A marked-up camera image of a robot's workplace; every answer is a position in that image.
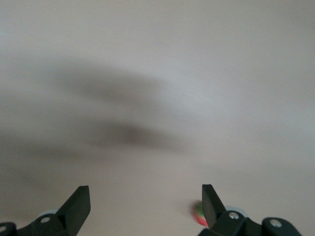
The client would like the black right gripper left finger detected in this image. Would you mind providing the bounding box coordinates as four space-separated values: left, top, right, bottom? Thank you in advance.
0 186 92 236

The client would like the red strawberry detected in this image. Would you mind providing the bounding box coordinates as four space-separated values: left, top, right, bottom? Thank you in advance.
191 200 209 227

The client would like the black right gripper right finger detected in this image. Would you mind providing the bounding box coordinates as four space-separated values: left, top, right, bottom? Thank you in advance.
198 184 302 236

